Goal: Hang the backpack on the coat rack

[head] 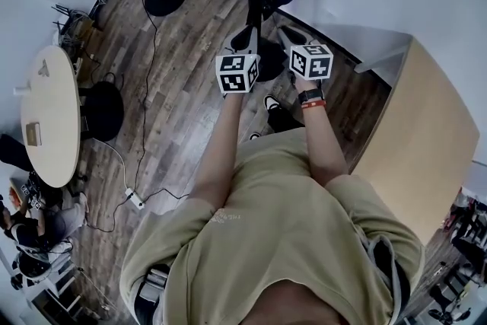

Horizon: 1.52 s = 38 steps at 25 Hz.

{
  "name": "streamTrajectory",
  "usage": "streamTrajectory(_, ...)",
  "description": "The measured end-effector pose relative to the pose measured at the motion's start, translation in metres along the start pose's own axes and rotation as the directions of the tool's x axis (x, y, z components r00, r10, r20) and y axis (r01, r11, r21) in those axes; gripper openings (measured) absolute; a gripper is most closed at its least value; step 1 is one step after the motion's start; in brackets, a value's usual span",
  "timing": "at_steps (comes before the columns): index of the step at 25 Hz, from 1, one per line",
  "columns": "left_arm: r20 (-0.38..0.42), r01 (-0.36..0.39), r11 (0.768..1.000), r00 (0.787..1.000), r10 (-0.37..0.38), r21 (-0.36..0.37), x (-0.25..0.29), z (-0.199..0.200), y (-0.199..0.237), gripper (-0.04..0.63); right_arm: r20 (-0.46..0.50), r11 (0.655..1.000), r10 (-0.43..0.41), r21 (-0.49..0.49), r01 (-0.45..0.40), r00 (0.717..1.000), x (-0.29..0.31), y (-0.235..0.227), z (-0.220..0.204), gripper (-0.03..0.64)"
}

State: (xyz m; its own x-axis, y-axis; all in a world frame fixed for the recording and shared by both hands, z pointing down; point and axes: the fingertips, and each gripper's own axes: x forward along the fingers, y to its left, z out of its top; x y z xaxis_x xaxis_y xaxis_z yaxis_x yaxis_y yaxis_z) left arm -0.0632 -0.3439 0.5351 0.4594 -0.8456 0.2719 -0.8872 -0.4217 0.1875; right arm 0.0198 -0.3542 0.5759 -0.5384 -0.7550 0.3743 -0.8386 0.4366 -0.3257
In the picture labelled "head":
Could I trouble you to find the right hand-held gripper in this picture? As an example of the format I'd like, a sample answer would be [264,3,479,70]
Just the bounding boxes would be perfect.
[276,24,335,82]

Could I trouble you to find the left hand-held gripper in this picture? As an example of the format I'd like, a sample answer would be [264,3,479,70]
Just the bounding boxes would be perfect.
[215,25,263,96]

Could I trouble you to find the person's right forearm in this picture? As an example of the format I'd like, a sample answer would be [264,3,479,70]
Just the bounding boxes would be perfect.
[296,78,349,186]

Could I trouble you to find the person's left forearm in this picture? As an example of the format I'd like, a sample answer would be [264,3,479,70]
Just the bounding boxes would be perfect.
[189,93,244,210]

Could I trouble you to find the black wristwatch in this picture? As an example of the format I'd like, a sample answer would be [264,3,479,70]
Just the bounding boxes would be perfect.
[298,88,325,105]

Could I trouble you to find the person's right shoe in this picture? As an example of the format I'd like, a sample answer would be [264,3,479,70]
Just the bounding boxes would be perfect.
[263,94,283,112]

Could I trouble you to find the person's black trouser leg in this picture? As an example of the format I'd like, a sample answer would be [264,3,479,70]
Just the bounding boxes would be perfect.
[267,109,307,135]

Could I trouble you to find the square light wooden table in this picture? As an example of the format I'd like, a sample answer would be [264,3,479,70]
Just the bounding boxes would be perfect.
[315,24,480,247]

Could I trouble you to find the black round chair seat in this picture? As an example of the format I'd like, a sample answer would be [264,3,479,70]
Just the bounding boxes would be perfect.
[78,81,126,142]

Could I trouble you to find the person's beige shirt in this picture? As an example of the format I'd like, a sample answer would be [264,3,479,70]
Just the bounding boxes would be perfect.
[119,127,426,325]

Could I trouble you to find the brown cardboard boxes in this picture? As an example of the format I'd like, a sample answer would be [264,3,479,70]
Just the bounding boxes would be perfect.
[60,14,103,58]

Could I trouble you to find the white power strip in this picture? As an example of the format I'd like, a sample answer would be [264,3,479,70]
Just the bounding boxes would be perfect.
[124,187,145,209]

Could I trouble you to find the black router with antennas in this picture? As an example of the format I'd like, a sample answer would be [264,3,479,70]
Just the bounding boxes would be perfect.
[51,3,77,31]

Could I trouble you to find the round wooden table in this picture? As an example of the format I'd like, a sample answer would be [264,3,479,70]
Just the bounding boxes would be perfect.
[20,45,81,189]

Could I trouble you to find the brown flat box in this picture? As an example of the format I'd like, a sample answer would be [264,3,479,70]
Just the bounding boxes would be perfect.
[24,121,42,146]

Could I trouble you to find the black office chair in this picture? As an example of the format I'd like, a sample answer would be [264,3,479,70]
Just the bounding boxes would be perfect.
[428,277,476,321]
[0,132,33,174]

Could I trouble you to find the long black fan cable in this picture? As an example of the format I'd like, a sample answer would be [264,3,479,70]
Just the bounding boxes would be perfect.
[129,0,159,191]

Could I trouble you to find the short black cable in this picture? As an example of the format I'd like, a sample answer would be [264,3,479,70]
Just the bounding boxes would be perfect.
[142,188,191,203]

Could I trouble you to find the white cable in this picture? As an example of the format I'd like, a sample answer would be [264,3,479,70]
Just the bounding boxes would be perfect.
[94,139,132,191]

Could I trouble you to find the grey harness strap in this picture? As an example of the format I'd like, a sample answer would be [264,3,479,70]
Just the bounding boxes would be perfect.
[363,235,412,325]
[133,264,171,325]

